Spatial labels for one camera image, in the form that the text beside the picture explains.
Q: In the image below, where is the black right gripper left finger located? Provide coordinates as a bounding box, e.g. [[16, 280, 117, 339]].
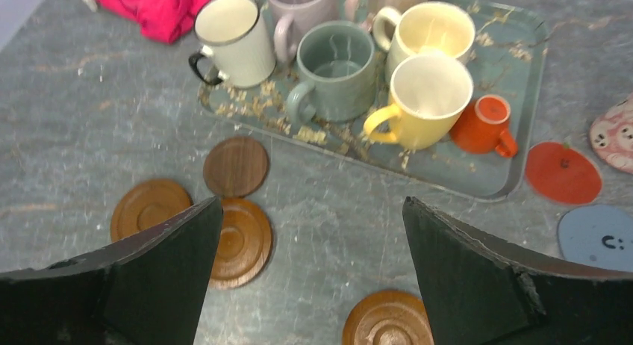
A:
[[1, 198, 223, 344]]

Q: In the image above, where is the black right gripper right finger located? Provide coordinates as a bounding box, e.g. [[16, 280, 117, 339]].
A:
[[402, 197, 632, 344]]

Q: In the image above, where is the glossy wooden ridged coaster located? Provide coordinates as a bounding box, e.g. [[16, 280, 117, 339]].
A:
[[209, 198, 273, 289]]

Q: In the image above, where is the red round coaster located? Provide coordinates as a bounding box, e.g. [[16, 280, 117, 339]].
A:
[[525, 141, 602, 205]]

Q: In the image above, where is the green floral serving tray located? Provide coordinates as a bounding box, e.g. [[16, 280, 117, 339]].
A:
[[198, 0, 549, 202]]

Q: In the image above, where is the brown wooden coaster far left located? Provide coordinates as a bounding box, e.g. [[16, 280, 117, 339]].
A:
[[110, 178, 192, 242]]

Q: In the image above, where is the blue round coaster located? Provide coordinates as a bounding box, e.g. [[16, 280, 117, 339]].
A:
[[558, 205, 632, 272]]

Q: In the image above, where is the dark brown flat coaster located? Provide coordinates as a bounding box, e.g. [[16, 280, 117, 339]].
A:
[[202, 136, 269, 198]]

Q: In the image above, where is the small orange cup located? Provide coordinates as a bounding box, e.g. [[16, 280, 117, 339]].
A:
[[449, 94, 519, 158]]

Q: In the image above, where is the yellow ceramic mug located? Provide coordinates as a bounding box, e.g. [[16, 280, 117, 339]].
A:
[[364, 54, 474, 150]]

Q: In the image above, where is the pink floral patterned mug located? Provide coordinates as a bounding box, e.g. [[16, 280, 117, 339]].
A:
[[588, 94, 632, 174]]

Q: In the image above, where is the cream yellow mug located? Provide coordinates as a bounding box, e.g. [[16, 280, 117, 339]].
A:
[[372, 1, 476, 82]]

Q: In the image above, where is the grey-green ceramic mug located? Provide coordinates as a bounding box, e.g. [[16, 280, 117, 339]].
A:
[[285, 20, 377, 125]]

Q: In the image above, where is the crumpled red cloth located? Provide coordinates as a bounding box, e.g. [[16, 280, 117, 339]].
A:
[[90, 0, 211, 44]]

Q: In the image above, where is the lilac ceramic mug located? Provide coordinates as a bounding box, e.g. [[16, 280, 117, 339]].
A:
[[267, 0, 340, 64]]

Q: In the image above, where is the white mug black handle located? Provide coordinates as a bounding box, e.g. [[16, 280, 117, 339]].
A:
[[188, 0, 276, 88]]

